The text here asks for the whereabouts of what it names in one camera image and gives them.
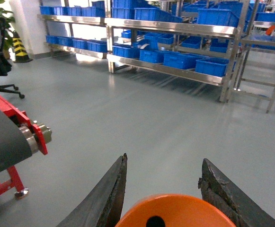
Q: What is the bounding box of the yellow black striped cone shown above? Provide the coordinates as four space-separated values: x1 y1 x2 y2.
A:
12 31 32 63

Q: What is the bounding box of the steel shelf rack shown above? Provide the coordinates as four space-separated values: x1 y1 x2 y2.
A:
105 0 250 103

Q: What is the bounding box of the red conveyor frame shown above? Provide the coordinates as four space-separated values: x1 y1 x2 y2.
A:
0 95 52 199

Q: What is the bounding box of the white pillar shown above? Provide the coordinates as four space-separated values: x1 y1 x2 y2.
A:
9 0 50 59

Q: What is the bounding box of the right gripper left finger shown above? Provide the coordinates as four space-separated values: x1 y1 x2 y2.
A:
58 153 127 227

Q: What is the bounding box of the orange cylindrical cap 4680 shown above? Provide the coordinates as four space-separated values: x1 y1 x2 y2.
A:
116 194 235 227

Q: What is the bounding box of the blue bin rightmost lower shelf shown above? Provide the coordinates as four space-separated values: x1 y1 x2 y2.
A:
195 57 229 77

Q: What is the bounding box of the blue bin shelf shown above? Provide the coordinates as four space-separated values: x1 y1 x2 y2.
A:
163 53 207 70
139 49 172 63
195 57 229 77

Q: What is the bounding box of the steel side table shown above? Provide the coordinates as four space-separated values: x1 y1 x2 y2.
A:
232 35 275 113

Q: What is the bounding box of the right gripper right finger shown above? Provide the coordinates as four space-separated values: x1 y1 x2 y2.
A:
198 158 275 227

